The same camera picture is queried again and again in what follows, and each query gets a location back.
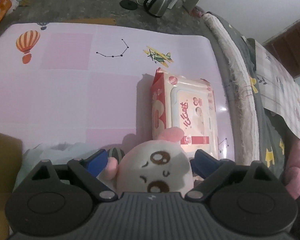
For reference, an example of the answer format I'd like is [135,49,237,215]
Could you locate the white plastic bag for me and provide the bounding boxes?
[13,141,108,190]

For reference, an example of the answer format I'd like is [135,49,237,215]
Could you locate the pink plush toy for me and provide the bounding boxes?
[97,127,194,196]

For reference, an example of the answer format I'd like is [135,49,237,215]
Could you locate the white woven mattress edge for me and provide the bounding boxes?
[203,12,260,165]

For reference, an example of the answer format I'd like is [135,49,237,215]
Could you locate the red pink wipes pack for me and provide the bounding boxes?
[151,68,219,159]

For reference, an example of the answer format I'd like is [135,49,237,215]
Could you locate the grey bed blanket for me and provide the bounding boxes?
[214,13,294,181]

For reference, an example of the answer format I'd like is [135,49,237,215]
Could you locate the brown cardboard box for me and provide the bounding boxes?
[0,133,23,239]

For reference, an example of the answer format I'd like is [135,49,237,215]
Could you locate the pink pillow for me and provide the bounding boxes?
[284,138,300,199]

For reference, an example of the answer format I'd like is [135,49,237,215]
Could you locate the checked patterned sheet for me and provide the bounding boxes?
[255,41,300,139]

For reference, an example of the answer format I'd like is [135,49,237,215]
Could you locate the brown wooden door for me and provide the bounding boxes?
[264,23,300,77]

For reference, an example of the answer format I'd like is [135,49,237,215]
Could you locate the black kettle base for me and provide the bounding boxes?
[120,0,138,10]

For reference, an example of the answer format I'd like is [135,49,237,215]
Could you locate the steel electric kettle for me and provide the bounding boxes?
[143,0,172,18]

